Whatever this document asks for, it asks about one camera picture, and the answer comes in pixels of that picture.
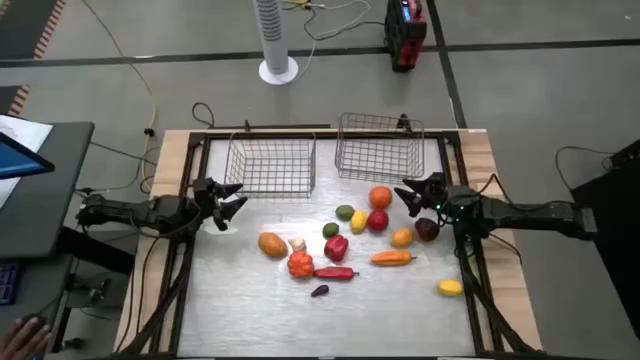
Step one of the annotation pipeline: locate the blue screen tablet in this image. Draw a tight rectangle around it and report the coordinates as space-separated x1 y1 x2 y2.
0 132 56 181

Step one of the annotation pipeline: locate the person's hand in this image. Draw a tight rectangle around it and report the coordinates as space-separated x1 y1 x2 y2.
0 317 53 360

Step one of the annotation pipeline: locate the black looped cable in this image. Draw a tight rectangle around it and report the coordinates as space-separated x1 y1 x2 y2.
191 102 217 129

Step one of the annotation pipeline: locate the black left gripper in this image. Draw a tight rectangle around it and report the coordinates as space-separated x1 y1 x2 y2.
191 176 249 233

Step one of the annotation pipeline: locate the red black power station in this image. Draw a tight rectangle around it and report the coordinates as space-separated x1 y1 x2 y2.
383 0 429 74

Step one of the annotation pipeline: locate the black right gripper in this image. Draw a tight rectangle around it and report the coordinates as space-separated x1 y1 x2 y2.
393 171 449 218

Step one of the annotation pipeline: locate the orange potato bread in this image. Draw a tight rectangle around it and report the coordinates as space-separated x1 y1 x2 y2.
257 232 290 259

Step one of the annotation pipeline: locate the black mat striped edge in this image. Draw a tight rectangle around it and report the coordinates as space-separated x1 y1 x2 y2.
0 84 31 117
0 0 67 60

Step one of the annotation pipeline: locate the small orange pumpkin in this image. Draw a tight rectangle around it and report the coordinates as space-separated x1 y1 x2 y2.
287 250 316 279

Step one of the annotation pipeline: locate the red apple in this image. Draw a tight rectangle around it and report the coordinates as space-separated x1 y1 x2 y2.
366 208 390 233

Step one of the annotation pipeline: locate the white paper sheet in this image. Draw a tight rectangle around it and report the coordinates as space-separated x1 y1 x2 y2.
0 114 54 209

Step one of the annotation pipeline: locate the red chili pepper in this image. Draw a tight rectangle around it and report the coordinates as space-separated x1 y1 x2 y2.
312 266 360 281

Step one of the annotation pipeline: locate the white tower fan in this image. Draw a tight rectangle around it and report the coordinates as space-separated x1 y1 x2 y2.
252 0 300 86

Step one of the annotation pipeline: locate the thin black cable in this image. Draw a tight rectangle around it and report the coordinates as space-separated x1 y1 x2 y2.
554 145 617 192

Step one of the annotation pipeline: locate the large black box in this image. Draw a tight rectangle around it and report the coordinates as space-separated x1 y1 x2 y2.
569 139 640 341

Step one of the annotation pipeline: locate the yellow-orange mango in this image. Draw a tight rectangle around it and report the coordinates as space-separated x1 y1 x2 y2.
390 227 415 250

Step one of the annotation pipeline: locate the orange fruit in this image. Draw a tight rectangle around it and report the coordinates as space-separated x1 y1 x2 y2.
368 185 394 210

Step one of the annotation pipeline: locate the yellow lemon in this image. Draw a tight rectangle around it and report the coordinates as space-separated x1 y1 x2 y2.
350 210 369 235
438 278 465 298

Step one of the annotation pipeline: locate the dark red fruit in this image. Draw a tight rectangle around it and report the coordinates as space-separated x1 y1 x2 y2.
414 217 441 243

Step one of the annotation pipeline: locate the orange carrot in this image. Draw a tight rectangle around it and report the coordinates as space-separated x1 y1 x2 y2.
370 250 418 267

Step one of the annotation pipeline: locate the white floor cable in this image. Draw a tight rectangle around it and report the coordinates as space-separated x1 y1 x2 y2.
279 0 387 84

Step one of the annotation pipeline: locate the yellow cable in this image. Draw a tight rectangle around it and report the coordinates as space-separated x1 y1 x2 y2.
82 0 158 194

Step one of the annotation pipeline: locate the black side desk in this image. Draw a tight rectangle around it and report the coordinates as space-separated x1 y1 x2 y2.
0 121 95 259

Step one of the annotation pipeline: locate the black metal table frame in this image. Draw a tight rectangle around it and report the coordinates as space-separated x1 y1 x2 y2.
117 128 539 360

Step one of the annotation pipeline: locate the red bell pepper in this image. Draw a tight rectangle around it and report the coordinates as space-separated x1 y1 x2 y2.
323 234 350 264

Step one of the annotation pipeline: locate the dark keyboard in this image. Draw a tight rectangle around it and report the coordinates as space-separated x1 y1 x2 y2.
0 262 21 306

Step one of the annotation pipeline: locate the metal wire basket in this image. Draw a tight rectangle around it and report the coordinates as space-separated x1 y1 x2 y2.
223 131 317 200
333 112 426 185

